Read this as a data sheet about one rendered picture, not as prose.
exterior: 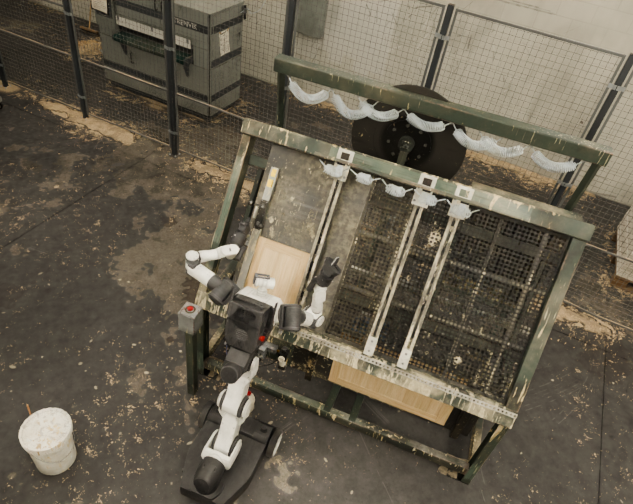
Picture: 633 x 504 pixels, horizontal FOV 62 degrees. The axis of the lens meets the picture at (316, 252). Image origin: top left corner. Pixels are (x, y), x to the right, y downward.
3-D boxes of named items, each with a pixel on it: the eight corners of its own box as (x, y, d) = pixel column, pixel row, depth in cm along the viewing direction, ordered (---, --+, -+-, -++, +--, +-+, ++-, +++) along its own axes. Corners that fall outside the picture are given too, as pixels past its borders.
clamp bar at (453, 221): (394, 361, 337) (391, 373, 313) (457, 185, 318) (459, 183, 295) (409, 367, 335) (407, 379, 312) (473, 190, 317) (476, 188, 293)
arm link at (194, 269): (178, 272, 316) (206, 292, 309) (178, 258, 306) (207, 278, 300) (191, 262, 323) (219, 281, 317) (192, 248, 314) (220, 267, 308)
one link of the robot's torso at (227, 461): (228, 473, 335) (228, 464, 326) (200, 461, 339) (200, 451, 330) (242, 446, 350) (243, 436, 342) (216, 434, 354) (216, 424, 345)
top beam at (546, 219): (245, 133, 345) (239, 131, 335) (249, 118, 344) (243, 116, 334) (585, 241, 306) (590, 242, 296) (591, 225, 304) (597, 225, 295)
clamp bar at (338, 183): (287, 321, 350) (277, 329, 327) (342, 149, 332) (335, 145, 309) (301, 326, 348) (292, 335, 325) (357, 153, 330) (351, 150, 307)
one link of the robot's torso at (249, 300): (262, 367, 289) (277, 310, 278) (207, 345, 295) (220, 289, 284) (280, 345, 317) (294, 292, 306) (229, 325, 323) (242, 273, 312)
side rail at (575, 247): (503, 400, 330) (505, 407, 319) (568, 236, 313) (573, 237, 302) (515, 405, 328) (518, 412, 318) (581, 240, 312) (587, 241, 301)
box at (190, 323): (178, 330, 348) (177, 312, 337) (187, 318, 357) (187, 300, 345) (194, 336, 346) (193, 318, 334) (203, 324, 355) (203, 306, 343)
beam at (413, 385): (199, 302, 370) (192, 305, 359) (204, 287, 368) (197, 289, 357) (509, 422, 330) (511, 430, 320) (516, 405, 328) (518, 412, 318)
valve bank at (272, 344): (215, 354, 360) (216, 332, 344) (225, 340, 370) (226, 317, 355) (282, 381, 351) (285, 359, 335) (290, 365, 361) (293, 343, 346)
